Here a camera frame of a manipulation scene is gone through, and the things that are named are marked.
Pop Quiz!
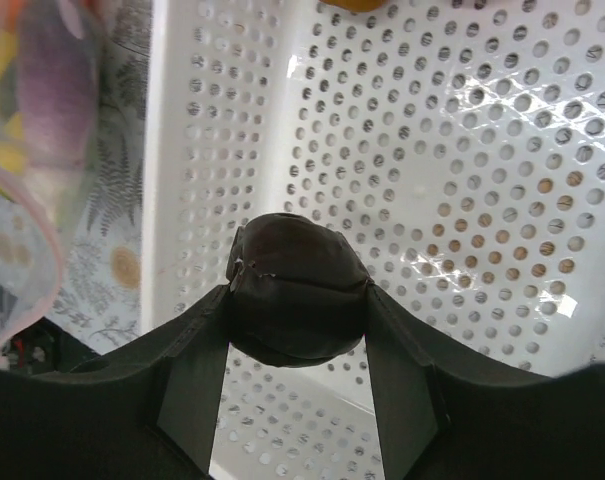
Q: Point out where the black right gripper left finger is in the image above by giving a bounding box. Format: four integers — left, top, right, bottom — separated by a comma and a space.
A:
0, 286, 228, 479

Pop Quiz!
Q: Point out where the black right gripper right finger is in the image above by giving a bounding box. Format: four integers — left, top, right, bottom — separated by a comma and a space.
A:
366, 286, 605, 479

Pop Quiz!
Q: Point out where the dark brown chocolate cube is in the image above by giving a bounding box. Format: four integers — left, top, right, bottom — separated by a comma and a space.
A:
225, 213, 371, 368

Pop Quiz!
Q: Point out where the white perforated plastic basket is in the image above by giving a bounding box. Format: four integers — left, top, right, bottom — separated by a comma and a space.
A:
140, 1, 605, 479

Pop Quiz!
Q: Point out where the clear zip top bag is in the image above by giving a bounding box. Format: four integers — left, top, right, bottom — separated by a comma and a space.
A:
0, 1, 102, 368

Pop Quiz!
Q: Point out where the brown kiwi fruit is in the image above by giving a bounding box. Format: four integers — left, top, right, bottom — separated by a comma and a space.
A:
321, 0, 387, 13

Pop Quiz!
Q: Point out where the purple eggplant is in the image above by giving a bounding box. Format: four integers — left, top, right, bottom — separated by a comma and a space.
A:
16, 1, 100, 168

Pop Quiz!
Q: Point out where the floral patterned table mat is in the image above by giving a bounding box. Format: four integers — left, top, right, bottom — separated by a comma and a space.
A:
39, 21, 149, 335

